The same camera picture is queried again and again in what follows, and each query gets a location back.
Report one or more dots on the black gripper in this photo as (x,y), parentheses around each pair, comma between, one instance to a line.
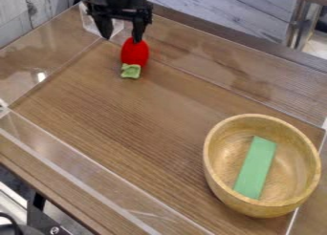
(131,10)

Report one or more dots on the red plush strawberry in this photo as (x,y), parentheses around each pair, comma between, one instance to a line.
(134,56)

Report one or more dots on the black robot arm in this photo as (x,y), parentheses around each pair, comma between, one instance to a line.
(135,11)

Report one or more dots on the metal table leg background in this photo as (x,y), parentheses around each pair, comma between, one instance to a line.
(302,24)

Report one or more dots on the green rectangular block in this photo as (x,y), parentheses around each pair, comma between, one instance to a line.
(255,168)

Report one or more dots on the wooden bowl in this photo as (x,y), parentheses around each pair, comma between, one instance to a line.
(295,169)

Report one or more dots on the clear acrylic corner bracket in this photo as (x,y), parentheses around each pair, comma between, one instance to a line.
(90,25)

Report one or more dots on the clear acrylic front wall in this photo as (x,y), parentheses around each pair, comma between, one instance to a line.
(110,205)

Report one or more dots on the black clamp with cable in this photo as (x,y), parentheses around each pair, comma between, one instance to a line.
(22,219)

